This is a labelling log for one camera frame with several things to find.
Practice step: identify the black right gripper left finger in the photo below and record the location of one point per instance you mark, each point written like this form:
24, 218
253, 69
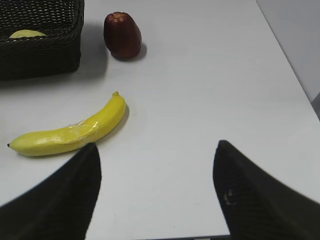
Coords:
60, 207

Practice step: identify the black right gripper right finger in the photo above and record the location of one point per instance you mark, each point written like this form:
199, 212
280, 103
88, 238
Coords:
257, 206

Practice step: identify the yellow lemon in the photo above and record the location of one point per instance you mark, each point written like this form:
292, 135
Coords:
26, 33

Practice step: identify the dark woven wicker basket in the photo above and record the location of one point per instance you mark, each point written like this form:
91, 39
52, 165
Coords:
56, 53

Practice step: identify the yellow banana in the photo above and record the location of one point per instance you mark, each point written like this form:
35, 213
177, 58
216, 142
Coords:
74, 136

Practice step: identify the dark red wax apple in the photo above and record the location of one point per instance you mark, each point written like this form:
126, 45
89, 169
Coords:
122, 36

